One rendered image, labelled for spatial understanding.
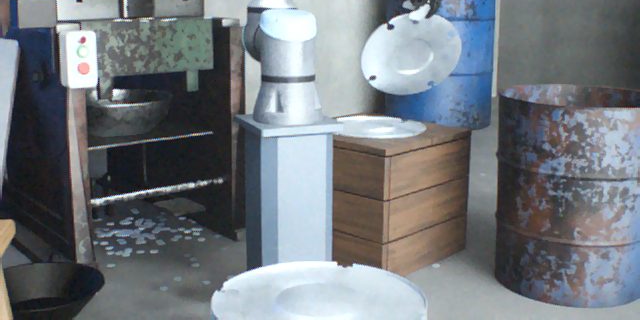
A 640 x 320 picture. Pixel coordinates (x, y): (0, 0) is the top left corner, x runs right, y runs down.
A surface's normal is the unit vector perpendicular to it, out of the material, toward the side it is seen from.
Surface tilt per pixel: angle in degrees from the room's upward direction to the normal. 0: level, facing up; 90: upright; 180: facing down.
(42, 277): 48
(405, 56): 123
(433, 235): 90
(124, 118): 105
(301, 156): 90
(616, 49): 90
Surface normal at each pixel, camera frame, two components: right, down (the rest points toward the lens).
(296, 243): 0.40, 0.18
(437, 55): 0.14, 0.70
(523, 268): -0.80, 0.15
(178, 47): 0.63, 0.16
